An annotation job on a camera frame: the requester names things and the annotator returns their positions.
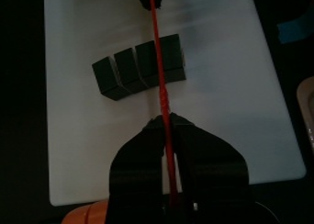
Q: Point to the wooden plate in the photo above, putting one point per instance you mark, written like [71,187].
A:
[306,111]

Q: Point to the orange toy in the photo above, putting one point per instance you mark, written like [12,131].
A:
[87,214]

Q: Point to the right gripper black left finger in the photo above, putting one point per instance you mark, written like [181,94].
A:
[135,172]

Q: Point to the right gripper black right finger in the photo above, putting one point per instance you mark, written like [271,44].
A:
[213,172]

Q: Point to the toy sushi piece black wrap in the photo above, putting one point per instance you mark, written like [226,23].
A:
[128,68]
[174,58]
[107,79]
[147,61]

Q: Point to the white cutting board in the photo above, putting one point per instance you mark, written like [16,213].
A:
[229,111]

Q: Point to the blue tape strip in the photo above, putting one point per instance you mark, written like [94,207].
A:
[295,28]

